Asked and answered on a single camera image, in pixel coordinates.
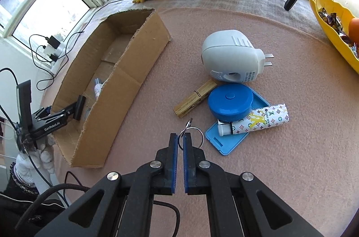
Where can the wooden clothespin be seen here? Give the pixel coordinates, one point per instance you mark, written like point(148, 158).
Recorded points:
point(195, 98)

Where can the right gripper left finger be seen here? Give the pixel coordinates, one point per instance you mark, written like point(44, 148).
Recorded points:
point(120, 205)

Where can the blue plastic phone stand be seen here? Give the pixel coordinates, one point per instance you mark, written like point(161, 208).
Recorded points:
point(226, 144)

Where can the pink small bottle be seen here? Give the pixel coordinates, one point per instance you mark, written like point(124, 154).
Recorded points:
point(98, 83)

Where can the front orange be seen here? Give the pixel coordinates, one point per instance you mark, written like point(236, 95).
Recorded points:
point(353, 30)

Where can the white power strip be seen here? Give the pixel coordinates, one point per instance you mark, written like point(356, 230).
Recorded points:
point(58, 54)

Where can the white charger on strip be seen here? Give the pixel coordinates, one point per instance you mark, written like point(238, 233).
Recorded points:
point(49, 50)

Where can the black power adapter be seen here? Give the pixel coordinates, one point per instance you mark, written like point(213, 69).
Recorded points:
point(54, 42)

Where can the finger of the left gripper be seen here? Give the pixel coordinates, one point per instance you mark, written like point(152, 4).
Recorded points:
point(42, 113)
point(63, 110)

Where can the white gloved left hand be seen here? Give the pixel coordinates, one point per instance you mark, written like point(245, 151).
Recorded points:
point(36, 162)

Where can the black cylinder tube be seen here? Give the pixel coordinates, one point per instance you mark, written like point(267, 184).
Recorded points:
point(79, 107)

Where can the open cardboard box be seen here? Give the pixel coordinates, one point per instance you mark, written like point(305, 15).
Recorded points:
point(121, 51)

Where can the patterned white tube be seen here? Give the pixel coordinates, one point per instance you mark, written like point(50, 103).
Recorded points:
point(256, 120)

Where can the white plug-in device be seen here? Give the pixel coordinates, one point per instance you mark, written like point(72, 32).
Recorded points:
point(229, 56)

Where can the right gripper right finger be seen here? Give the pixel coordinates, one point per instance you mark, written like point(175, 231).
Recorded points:
point(239, 205)

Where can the pile of wrapped candies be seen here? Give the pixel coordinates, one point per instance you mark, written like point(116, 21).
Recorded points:
point(334, 22)

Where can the blue round tape measure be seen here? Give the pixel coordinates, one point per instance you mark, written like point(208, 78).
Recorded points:
point(230, 102)

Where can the yellow leaf-shaped bowl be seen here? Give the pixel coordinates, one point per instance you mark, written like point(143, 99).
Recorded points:
point(345, 16)

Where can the small black plug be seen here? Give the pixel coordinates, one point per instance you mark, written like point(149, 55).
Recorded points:
point(53, 57)

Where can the keys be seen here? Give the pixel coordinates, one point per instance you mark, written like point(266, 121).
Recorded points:
point(187, 130)

